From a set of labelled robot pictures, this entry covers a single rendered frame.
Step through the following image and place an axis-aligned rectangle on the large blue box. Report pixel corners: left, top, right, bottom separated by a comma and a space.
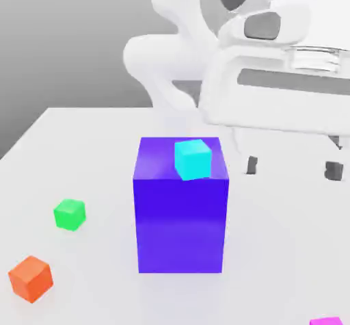
133, 136, 230, 274

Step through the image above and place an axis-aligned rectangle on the small orange cube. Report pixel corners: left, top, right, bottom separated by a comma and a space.
8, 255, 55, 304

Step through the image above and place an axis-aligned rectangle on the small green cube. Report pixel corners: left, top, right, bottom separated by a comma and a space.
53, 198, 87, 232

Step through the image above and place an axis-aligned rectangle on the small magenta cube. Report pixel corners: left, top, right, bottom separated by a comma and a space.
309, 316, 345, 325

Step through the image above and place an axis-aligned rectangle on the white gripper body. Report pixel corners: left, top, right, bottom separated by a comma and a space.
198, 47, 350, 137

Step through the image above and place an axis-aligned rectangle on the small cyan cube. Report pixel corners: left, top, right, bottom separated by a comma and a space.
174, 138, 213, 181

